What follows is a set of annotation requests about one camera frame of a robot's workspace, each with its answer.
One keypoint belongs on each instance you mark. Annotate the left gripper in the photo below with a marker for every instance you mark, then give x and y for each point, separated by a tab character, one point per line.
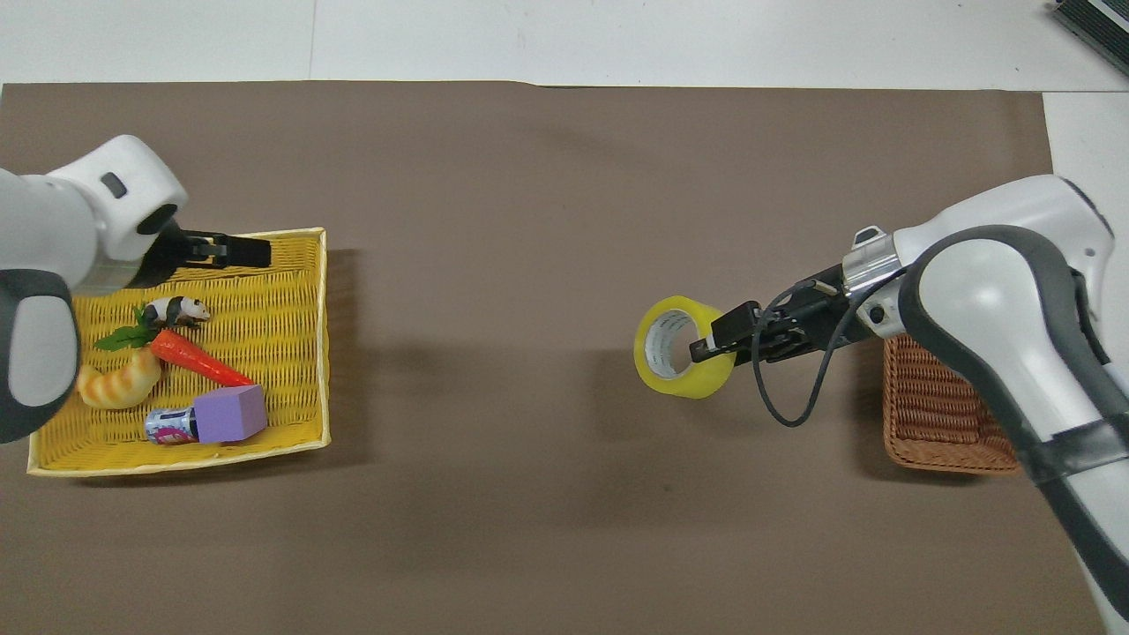
160	258

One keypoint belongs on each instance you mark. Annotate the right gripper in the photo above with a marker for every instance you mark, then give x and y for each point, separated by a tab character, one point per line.
818	304

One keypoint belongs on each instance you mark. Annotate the yellow tape roll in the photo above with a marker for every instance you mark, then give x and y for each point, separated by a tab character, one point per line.
681	384

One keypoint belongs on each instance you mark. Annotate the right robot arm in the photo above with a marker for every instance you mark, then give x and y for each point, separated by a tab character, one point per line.
997	300

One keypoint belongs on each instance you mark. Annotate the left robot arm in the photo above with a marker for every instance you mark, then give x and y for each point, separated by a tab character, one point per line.
53	229

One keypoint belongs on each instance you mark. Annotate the yellow woven basket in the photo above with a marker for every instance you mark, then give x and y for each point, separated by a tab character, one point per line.
265	317

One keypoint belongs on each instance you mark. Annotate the brown woven basket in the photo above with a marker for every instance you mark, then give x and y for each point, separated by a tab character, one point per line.
935	414

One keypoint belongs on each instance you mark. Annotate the black and white panda toy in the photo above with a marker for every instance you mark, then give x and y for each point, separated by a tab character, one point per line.
176	310

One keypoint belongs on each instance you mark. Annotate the orange toy carrot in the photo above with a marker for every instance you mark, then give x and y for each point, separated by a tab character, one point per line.
194	357

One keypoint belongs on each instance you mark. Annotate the toy bread croissant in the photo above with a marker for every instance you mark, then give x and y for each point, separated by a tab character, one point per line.
119	384

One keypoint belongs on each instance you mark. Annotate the small printed can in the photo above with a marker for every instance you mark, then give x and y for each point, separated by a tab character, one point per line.
169	425

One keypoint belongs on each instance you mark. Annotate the purple foam block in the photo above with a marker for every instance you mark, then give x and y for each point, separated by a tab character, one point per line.
231	414

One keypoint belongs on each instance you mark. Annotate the dark ribbed device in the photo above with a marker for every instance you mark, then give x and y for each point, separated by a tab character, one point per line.
1098	19

